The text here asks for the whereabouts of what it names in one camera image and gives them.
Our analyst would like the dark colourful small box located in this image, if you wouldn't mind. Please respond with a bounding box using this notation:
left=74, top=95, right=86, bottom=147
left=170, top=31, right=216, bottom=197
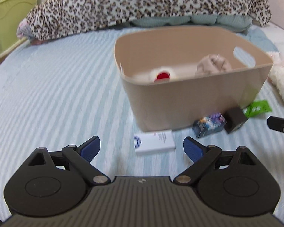
left=192, top=113, right=226, bottom=138

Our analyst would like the white fluffy plush toy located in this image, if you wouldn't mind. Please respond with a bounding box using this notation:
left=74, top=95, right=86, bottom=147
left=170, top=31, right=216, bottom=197
left=266, top=51, right=284, bottom=102

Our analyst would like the white chicken plush toy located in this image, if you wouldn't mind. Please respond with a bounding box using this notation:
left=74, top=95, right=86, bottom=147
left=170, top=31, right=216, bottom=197
left=132, top=67, right=197, bottom=84

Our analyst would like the green plastic storage bin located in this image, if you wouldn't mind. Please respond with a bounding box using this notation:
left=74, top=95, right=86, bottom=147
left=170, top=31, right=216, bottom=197
left=0, top=0, right=37, bottom=56

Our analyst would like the beige plastic storage basket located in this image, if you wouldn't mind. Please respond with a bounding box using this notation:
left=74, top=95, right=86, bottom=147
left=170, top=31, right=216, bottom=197
left=114, top=26, right=272, bottom=132

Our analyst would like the black cube box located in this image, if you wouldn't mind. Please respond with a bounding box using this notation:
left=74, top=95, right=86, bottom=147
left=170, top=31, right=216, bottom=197
left=223, top=107, right=247, bottom=134

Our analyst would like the white medicine box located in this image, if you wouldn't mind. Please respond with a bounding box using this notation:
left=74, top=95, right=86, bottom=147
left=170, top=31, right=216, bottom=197
left=133, top=130, right=176, bottom=155

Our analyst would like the pink floral pillow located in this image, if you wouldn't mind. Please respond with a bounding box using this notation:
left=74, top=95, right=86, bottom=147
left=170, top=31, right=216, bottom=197
left=16, top=18, right=34, bottom=40

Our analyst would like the leopard print blanket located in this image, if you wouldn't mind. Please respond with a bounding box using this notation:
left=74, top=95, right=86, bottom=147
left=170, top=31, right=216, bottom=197
left=25, top=0, right=271, bottom=41

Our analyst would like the teal quilted duvet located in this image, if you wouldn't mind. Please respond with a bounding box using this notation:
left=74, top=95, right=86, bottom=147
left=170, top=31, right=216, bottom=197
left=128, top=14, right=253, bottom=32

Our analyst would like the beige cloth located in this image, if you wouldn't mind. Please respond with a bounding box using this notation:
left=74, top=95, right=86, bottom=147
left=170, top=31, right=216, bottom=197
left=195, top=54, right=232, bottom=75

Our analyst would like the green snack packet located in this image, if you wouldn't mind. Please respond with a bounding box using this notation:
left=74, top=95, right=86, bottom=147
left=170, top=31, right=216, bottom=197
left=244, top=100, right=272, bottom=118

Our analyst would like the striped light blue bedsheet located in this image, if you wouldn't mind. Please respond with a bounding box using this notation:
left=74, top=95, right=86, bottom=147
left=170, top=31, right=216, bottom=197
left=0, top=23, right=284, bottom=222

